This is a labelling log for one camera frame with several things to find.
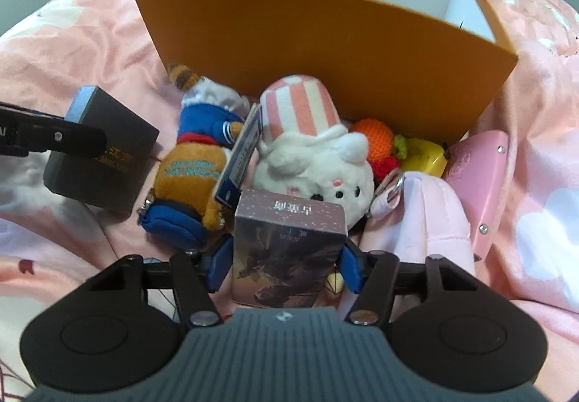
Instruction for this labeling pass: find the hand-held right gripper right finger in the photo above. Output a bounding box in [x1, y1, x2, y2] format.
[337, 244, 481, 327]

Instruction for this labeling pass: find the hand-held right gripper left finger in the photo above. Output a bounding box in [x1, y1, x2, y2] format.
[86, 236, 236, 329]

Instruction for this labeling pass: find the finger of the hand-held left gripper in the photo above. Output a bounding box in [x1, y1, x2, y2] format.
[0, 102, 107, 158]

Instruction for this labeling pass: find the dark grey small box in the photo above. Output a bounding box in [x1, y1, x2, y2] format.
[43, 85, 160, 216]

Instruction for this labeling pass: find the printed card box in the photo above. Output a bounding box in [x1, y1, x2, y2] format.
[232, 189, 348, 309]

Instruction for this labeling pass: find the white cat plush striped hat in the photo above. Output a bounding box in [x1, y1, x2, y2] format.
[252, 74, 376, 232]

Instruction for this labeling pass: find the pink studded case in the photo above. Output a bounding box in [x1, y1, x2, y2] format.
[441, 130, 511, 261]

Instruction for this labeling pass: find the orange cardboard box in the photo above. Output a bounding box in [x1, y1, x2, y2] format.
[133, 0, 519, 145]

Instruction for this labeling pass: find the red crochet strawberry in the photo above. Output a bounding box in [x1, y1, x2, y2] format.
[371, 156, 402, 181]

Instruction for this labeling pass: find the crochet orange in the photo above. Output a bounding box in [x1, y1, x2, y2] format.
[350, 119, 398, 161]

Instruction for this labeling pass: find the yellow plastic toy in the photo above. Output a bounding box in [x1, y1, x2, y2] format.
[400, 137, 448, 179]

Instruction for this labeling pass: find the pink printed blanket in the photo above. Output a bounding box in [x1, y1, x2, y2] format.
[0, 0, 579, 402]

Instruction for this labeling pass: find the metal keyring with pink strap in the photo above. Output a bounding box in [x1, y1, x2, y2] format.
[371, 170, 406, 218]

